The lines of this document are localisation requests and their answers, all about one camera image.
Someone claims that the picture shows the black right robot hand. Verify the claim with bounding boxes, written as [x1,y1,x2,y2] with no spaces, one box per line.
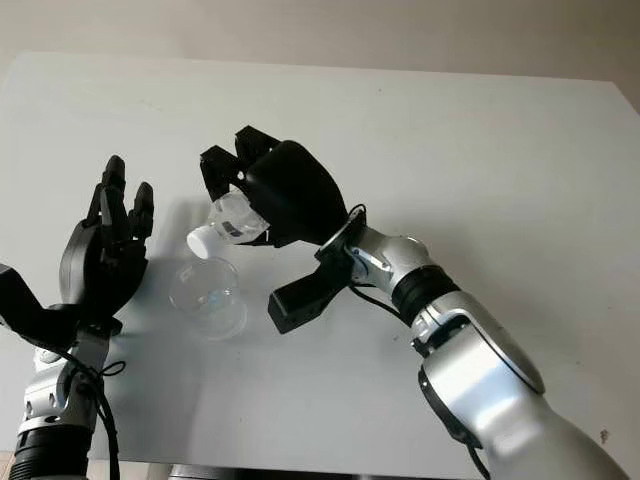
[199,125,351,250]

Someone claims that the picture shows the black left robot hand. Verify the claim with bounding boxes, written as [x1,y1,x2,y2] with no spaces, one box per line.
[58,155,155,334]

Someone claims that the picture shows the clear plastic water bottle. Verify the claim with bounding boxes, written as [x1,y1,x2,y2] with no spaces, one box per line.
[186,192,271,260]

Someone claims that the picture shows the clear plastic cup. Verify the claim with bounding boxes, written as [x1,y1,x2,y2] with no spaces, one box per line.
[168,255,249,341]

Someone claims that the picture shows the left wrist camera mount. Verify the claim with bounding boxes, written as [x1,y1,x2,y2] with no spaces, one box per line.
[0,263,124,351]

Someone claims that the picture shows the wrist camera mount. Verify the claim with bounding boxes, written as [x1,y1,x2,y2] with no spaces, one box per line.
[0,263,124,351]
[268,239,359,335]

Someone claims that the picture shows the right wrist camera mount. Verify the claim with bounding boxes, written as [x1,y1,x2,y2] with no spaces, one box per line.
[268,239,359,335]

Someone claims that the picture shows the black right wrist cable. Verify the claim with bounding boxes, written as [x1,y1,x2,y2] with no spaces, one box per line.
[347,202,494,480]

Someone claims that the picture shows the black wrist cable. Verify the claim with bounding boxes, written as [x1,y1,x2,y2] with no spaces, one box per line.
[347,202,494,480]
[64,349,125,480]

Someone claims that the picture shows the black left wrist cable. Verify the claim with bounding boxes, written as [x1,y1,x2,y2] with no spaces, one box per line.
[64,349,125,480]

